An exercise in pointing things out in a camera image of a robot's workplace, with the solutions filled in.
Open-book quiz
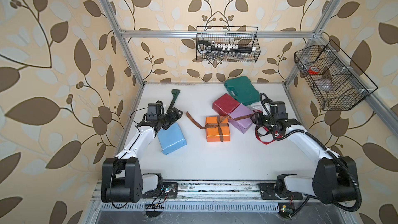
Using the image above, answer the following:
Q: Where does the green plastic tool case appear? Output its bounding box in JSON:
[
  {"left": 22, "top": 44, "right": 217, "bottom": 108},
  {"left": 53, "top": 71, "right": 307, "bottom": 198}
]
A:
[{"left": 224, "top": 76, "right": 260, "bottom": 106}]

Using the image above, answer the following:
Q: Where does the black wire basket back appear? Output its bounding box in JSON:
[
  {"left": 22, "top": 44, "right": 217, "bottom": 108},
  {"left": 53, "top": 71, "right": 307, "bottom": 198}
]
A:
[{"left": 195, "top": 25, "right": 261, "bottom": 63}]

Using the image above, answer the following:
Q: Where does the orange gift box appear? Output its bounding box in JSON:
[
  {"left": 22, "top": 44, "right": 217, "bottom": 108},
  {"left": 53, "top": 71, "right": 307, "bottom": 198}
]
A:
[{"left": 205, "top": 116, "right": 231, "bottom": 142}]

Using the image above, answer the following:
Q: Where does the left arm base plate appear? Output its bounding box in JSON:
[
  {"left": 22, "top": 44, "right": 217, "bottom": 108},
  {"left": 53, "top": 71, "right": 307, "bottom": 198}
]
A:
[{"left": 143, "top": 181, "right": 178, "bottom": 199}]

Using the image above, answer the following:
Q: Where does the socket set rail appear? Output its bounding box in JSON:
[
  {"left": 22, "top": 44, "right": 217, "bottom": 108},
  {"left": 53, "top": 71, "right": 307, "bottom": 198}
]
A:
[{"left": 197, "top": 40, "right": 257, "bottom": 55}]

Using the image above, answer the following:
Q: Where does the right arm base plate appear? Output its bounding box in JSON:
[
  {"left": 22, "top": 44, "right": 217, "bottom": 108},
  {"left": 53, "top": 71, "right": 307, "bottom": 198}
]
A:
[{"left": 258, "top": 182, "right": 303, "bottom": 200}]

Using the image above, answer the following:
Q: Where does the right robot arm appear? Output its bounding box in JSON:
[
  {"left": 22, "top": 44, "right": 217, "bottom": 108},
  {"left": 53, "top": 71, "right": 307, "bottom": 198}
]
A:
[{"left": 251, "top": 93, "right": 362, "bottom": 212}]

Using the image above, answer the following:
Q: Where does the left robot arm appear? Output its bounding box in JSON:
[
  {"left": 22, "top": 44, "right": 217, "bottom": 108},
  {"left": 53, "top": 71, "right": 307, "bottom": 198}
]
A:
[{"left": 101, "top": 99, "right": 183, "bottom": 204}]

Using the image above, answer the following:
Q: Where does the black corrugated cable conduit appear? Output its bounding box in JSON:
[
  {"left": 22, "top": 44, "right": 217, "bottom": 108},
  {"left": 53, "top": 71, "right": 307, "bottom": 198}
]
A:
[{"left": 259, "top": 92, "right": 362, "bottom": 213}]

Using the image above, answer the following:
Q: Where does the black wire basket right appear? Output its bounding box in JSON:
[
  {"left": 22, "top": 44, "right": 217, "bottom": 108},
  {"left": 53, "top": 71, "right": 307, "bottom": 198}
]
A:
[{"left": 294, "top": 39, "right": 378, "bottom": 111}]

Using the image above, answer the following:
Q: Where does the purple gift box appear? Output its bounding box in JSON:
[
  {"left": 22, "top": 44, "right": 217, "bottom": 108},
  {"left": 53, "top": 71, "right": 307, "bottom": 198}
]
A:
[{"left": 229, "top": 104, "right": 255, "bottom": 133}]

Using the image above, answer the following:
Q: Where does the white ribbon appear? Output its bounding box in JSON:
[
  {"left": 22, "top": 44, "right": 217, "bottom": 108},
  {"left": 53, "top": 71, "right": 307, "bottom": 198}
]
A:
[{"left": 248, "top": 102, "right": 264, "bottom": 113}]

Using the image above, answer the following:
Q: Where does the brown ribbon bow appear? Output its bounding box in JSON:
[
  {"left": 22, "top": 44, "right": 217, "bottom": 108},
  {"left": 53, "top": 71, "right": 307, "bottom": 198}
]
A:
[{"left": 186, "top": 112, "right": 254, "bottom": 142}]

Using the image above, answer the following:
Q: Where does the aluminium front rail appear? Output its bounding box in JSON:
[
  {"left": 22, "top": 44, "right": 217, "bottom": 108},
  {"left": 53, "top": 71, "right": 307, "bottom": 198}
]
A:
[{"left": 91, "top": 179, "right": 349, "bottom": 203}]

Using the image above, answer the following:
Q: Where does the blue gift box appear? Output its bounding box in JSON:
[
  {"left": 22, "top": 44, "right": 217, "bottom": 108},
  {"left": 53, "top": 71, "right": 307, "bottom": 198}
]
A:
[{"left": 157, "top": 123, "right": 187, "bottom": 155}]

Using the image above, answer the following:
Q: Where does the red ribbon bow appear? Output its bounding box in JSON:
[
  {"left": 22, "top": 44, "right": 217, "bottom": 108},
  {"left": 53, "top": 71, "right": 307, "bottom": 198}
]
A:
[{"left": 255, "top": 125, "right": 276, "bottom": 145}]

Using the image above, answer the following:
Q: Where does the red object in basket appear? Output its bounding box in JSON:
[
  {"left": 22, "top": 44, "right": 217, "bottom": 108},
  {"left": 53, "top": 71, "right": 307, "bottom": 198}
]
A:
[{"left": 308, "top": 66, "right": 320, "bottom": 75}]

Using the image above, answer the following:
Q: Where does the dark red gift box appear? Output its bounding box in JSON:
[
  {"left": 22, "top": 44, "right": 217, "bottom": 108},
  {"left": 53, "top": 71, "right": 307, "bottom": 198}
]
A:
[{"left": 212, "top": 93, "right": 240, "bottom": 116}]

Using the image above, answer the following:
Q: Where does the black wire basket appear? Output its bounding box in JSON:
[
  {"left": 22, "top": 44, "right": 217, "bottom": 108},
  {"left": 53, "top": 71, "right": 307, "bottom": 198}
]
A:
[
  {"left": 294, "top": 39, "right": 378, "bottom": 111},
  {"left": 195, "top": 25, "right": 261, "bottom": 63}
]

